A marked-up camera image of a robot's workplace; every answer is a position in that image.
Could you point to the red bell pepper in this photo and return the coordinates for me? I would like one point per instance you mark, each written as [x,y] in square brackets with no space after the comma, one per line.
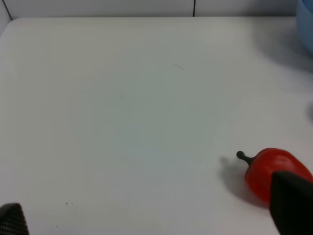
[268,161]

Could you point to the blue plastic bowl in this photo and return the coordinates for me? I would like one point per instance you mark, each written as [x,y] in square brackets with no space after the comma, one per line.
[304,23]

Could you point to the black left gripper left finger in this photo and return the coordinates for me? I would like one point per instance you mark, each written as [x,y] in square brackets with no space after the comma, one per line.
[12,220]

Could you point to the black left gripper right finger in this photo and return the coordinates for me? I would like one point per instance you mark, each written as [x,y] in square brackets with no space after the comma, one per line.
[291,204]

